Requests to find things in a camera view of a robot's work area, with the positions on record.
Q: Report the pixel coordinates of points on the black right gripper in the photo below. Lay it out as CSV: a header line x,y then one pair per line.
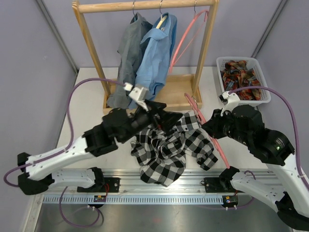
x,y
212,126

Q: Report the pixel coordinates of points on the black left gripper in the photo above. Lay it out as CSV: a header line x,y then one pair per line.
x,y
167,119

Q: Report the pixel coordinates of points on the black white checkered shirt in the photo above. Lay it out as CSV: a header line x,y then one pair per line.
x,y
162,156

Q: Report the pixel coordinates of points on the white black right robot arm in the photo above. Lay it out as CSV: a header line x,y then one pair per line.
x,y
245,125

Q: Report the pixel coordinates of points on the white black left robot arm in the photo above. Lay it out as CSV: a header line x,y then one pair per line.
x,y
48,170

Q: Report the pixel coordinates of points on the red plaid shirt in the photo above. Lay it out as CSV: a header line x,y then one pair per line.
x,y
236,75

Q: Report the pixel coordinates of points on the blue shirt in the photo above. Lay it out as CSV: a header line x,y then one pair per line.
x,y
154,67

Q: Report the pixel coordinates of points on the grey shirt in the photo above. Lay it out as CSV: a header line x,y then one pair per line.
x,y
131,52

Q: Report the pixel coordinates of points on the wooden hanger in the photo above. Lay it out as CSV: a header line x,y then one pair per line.
x,y
162,18

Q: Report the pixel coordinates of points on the wooden clothes rack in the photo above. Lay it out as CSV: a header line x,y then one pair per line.
x,y
173,93

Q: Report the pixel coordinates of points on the white plastic basket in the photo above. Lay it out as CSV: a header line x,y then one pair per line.
x,y
251,64

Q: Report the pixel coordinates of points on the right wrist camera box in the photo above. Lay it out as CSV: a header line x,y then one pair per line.
x,y
230,100

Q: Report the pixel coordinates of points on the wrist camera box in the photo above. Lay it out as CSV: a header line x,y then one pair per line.
x,y
230,100
138,95

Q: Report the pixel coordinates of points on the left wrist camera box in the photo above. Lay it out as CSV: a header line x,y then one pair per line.
x,y
138,95

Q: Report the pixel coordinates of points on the aluminium mounting rail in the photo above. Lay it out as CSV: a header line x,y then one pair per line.
x,y
120,181

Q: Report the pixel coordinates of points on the slotted grey cable duct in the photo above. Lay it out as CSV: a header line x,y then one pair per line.
x,y
135,199

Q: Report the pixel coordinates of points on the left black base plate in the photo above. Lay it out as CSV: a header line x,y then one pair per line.
x,y
112,184

